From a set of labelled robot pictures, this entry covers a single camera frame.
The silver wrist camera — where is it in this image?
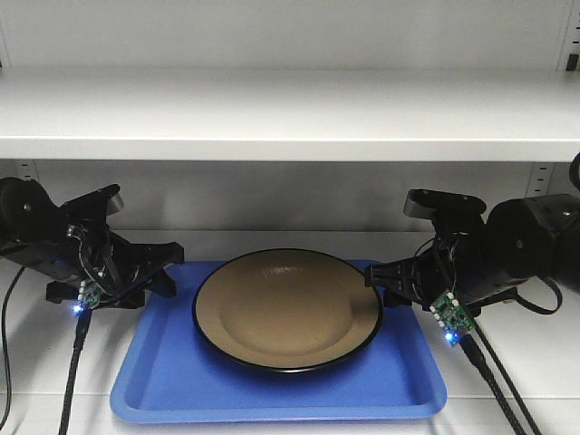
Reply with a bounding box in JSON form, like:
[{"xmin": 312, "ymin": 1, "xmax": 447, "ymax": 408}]
[
  {"xmin": 403, "ymin": 188, "xmax": 487, "ymax": 219},
  {"xmin": 60, "ymin": 184, "xmax": 124, "ymax": 221}
]

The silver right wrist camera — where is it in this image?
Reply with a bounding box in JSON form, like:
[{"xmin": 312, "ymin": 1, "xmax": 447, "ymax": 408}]
[{"xmin": 403, "ymin": 188, "xmax": 487, "ymax": 219}]

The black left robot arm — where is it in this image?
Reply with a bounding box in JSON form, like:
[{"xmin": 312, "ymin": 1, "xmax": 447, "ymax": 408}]
[{"xmin": 1, "ymin": 177, "xmax": 184, "ymax": 310}]

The white cabinet shelf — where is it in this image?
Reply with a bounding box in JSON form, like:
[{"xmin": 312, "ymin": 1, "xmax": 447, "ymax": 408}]
[{"xmin": 0, "ymin": 0, "xmax": 580, "ymax": 435}]

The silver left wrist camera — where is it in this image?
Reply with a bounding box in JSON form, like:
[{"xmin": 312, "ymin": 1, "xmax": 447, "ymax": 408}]
[{"xmin": 60, "ymin": 184, "xmax": 124, "ymax": 221}]

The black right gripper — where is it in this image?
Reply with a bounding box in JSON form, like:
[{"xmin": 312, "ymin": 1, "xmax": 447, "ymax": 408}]
[{"xmin": 364, "ymin": 212, "xmax": 521, "ymax": 316}]

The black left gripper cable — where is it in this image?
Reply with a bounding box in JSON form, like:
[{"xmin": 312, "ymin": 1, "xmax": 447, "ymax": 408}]
[{"xmin": 0, "ymin": 226, "xmax": 123, "ymax": 435}]

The blue plastic tray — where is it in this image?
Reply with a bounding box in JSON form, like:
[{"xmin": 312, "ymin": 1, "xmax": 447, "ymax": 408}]
[{"xmin": 111, "ymin": 261, "xmax": 448, "ymax": 423}]

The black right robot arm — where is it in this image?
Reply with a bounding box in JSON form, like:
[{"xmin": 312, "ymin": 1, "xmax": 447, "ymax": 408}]
[{"xmin": 364, "ymin": 188, "xmax": 579, "ymax": 315}]

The beige plate with black rim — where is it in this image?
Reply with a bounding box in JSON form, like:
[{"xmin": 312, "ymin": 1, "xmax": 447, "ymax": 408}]
[{"xmin": 192, "ymin": 248, "xmax": 382, "ymax": 372}]

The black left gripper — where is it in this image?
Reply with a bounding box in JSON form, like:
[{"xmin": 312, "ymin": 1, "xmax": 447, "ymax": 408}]
[{"xmin": 44, "ymin": 208, "xmax": 185, "ymax": 309}]

